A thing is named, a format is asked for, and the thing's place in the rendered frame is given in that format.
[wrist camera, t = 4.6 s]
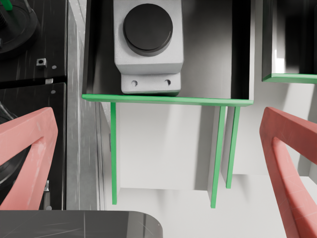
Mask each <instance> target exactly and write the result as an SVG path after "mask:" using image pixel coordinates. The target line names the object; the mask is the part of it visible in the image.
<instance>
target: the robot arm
mask: <svg viewBox="0 0 317 238"><path fill-rule="evenodd" d="M259 135H260V139H261V143H262V148H263V153H264V157H265V161H266V165H267V170H268V173H269V177H270V180H271V184H272V187H273V191H274V194H275V198H276V202H277V205H278V209H279V212H280V215H281V219H282V222H283V226H284V230H285V233H286V237H287V238H317V205H316V203H315V202H314V200H313V199H312V197H311V195H310V194H309V192H308V191H307V189H306V188H305V186H304V184H303V183H302V181H301V179H300V176H299V174H298V172H297V170H296V168H295V166H294V163H293V161H292V159H291V157H290V154H289V152H288V150H287V148H286V145H285V144H287V145H288V146H290V147H291V148H292V149H294V150H295V151H297V152H298V153H300V154H301V155H303V156H304V157H306V158H307V159H309V160H310V161H311V162H313V163H314V164H316V165H317V124H316V123H313V122H310V121H308V120H305V119H302V118H299V117H297V116H294V115H292V114H289V113H287V112H284V111H282V110H279V109H276V108H273V107H266V108H265V109H264V113H263V117H262V120H261V124H260V128H259ZM57 136H58V128H57V124H56V120H55V117H54V113H53V109H52V108H51V107H45V108H42V109H40V110H37V111H34V112H31V113H29V114H26V115H24V116H21V117H19V118H16V119H13V120H11V121H8V122H6V123H3V124H1V125H0V166H1V165H2V164H4V163H5V162H6V161H8V160H9V159H11V158H12V157H14V156H15V155H17V154H18V153H19V152H21V151H22V150H24V149H25V148H27V147H28V146H30V145H31V144H32V146H31V149H30V151H29V153H28V155H27V157H26V159H25V162H24V164H23V166H22V168H21V171H20V173H19V175H18V177H17V179H16V181H15V183H14V185H13V187H12V188H11V190H10V191H9V193H8V195H7V196H6V198H5V199H4V201H3V202H2V204H1V205H0V238H163V228H162V226H161V224H160V222H159V221H158V220H157V219H156V218H154V217H153V216H151V215H149V214H146V213H143V212H138V211H108V210H38V209H39V206H40V202H41V199H42V195H43V191H44V188H45V184H46V181H47V177H48V174H49V171H50V166H51V162H52V157H53V153H54V149H55V144H56V140H57Z"/></svg>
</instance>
